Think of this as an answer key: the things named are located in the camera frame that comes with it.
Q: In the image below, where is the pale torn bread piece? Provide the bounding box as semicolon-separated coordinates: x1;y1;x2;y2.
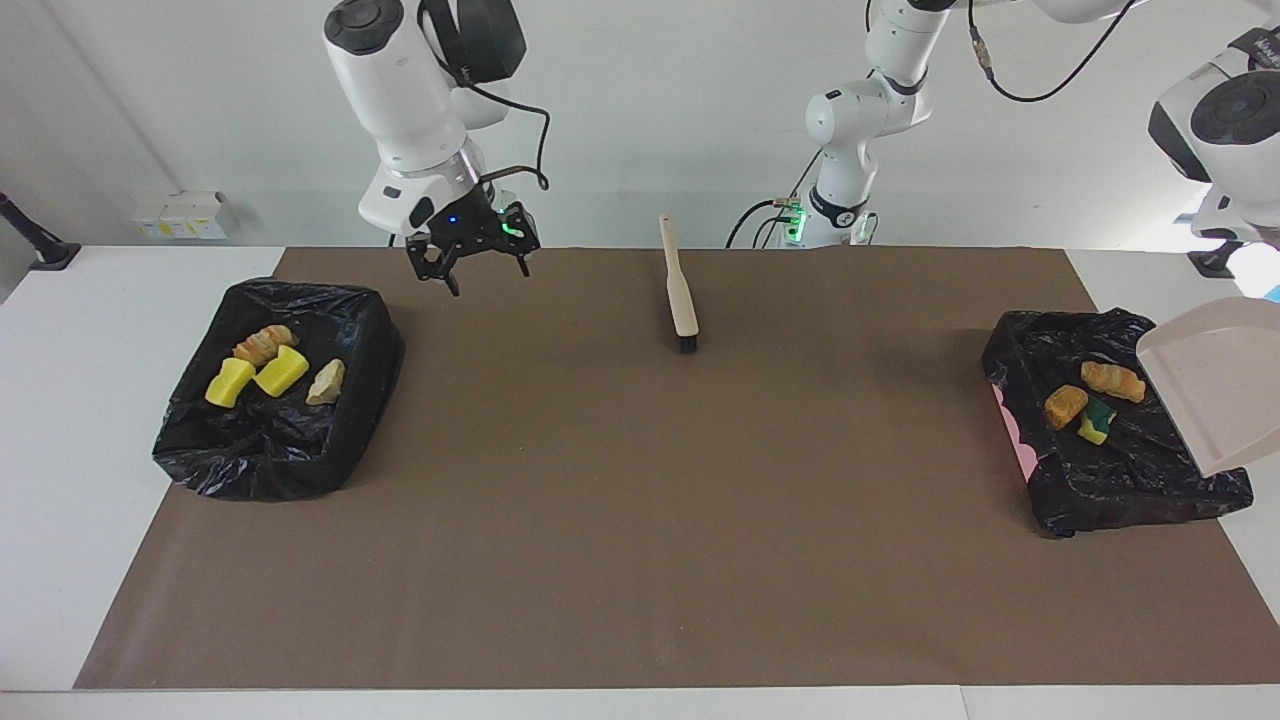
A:
305;359;347;407

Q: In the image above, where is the beige hand brush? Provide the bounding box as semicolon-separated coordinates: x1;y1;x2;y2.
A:
658;213;701;355

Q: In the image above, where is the notched yellow sponge piece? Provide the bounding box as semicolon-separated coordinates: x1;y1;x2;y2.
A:
254;345;310;399

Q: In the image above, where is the rounded striped croissant piece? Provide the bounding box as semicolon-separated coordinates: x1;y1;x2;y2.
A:
233;325;299;368

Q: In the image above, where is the blocky yellow sponge piece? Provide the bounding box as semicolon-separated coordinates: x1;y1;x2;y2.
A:
205;357;257;409

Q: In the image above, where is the brown oval bread roll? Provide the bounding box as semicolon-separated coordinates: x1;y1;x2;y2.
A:
1044;384;1090;432

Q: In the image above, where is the yellow sponge wedge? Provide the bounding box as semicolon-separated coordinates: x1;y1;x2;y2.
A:
1076;397;1119;447

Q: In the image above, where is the pointed striped croissant piece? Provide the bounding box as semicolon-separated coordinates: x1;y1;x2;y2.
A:
1080;360;1148;405

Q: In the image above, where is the beige plastic dustpan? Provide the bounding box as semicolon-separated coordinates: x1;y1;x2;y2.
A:
1136;297;1280;478

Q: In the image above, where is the black bag lined bin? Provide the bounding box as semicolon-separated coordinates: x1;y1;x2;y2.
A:
152;277;407;503

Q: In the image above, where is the pink bin with black bag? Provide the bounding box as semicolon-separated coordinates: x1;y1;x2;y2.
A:
980;308;1255;540

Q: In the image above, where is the brown table mat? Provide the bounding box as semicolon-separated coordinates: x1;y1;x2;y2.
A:
73;247;1280;691

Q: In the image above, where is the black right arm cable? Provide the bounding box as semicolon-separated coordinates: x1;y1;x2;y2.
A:
420;0;553;193

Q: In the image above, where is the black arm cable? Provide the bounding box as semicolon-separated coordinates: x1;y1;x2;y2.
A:
965;0;1141;104
420;0;553;193

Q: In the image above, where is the black base cable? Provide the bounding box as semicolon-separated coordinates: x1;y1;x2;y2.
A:
727;197;801;249

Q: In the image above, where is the white wall outlet box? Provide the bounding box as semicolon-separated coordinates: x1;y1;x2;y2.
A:
132;191;229;241

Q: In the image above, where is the black camera stand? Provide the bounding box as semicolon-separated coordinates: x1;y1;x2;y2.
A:
0;192;82;272
1188;240;1243;279

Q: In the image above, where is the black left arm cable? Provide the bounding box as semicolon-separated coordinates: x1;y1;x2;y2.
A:
965;0;1141;104

